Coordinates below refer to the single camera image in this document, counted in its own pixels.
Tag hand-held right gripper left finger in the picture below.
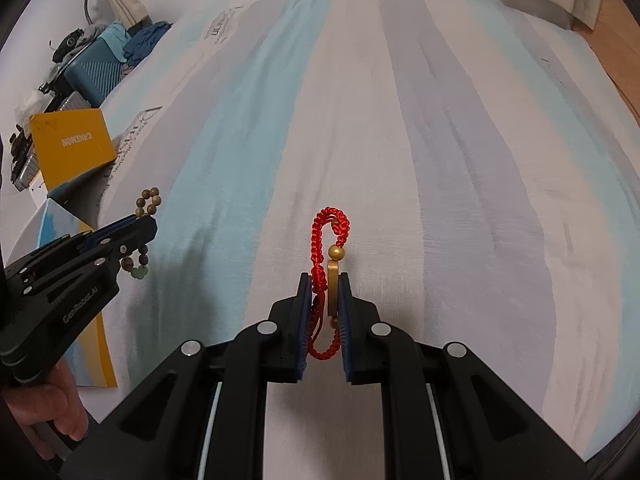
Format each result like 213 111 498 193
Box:
60 272 317 480

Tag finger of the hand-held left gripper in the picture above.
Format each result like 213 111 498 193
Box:
5 214 143 281
20 217 160 301

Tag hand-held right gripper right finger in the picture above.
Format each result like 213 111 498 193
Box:
337 272 591 480

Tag brown bead bracelet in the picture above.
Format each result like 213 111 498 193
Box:
119 187 163 281

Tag red cord bracelet wooden tube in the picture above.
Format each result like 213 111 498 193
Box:
306 206 353 361

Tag person's left hand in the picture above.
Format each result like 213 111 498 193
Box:
0 357 91 443

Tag yellow cardboard box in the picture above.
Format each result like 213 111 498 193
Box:
29 107 118 206

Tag striped bedsheet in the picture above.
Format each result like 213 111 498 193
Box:
85 0 640 480

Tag teal suitcase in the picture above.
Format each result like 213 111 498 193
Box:
64 35 131 108

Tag dark blue clothes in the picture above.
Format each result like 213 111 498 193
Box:
122 21 173 68

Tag black bag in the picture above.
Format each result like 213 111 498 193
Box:
50 30 83 61

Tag teal cloth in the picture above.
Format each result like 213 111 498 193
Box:
97 22 132 61

